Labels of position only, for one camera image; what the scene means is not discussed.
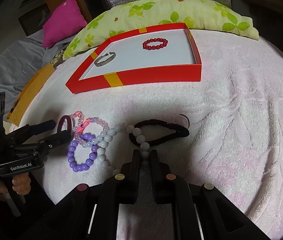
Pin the wooden chair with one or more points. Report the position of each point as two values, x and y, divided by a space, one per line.
81 1

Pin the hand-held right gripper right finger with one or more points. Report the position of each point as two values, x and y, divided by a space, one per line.
155 160

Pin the orange box lid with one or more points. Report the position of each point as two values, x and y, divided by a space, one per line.
31 87

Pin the clear round disc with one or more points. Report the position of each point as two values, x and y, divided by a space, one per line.
181 118

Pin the grey blanket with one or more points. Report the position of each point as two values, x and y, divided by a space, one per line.
14 60

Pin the patterned cloth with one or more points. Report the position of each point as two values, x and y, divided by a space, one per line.
57 58

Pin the red box tray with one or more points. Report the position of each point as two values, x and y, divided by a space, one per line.
156 76

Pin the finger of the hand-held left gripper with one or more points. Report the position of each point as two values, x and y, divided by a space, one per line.
59 137
44 126

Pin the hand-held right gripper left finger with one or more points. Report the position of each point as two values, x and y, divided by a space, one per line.
135 160

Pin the magenta cushion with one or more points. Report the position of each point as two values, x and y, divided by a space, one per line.
64 22

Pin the silver bangle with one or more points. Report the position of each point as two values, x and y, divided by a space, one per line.
101 63

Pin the green floral pillow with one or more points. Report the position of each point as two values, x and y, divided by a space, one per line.
156 12

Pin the person's left hand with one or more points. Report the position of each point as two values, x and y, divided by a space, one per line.
20 186

